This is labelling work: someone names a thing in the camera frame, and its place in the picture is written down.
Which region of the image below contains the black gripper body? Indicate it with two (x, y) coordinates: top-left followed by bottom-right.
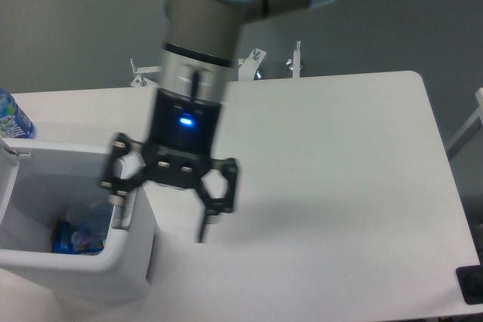
(141, 89), (222, 189)

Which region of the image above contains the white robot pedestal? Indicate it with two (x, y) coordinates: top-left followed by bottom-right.
(130, 40), (303, 87)

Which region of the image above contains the blue yellow snack wrapper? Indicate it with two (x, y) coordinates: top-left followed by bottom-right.
(51, 220), (104, 255)

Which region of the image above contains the blue labelled water bottle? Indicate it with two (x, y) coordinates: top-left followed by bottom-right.
(1, 89), (36, 139)

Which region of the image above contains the black device at table edge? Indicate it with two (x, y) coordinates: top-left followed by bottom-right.
(456, 265), (482, 305)

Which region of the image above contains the white frame at right edge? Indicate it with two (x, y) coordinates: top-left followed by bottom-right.
(446, 87), (482, 161)

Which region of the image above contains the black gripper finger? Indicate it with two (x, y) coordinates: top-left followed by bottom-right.
(100, 133), (148, 205)
(194, 158), (238, 244)

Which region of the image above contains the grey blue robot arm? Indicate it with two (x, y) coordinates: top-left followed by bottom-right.
(100, 0), (335, 230)

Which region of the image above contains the clear blue plastic bottle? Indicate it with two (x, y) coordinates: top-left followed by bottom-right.
(65, 198), (113, 253)

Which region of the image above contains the white trash can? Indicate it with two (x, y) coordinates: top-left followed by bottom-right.
(1, 138), (159, 299)

